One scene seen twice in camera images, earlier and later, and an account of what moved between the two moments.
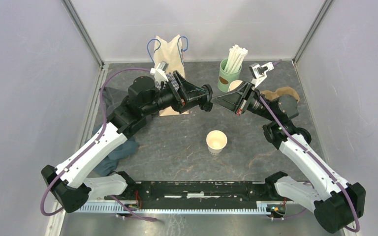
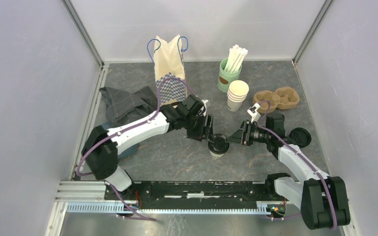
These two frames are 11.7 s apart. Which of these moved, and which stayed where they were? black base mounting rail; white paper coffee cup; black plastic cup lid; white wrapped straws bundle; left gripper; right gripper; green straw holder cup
Moved: white paper coffee cup; black plastic cup lid; left gripper; right gripper
Stayed: white wrapped straws bundle; black base mounting rail; green straw holder cup
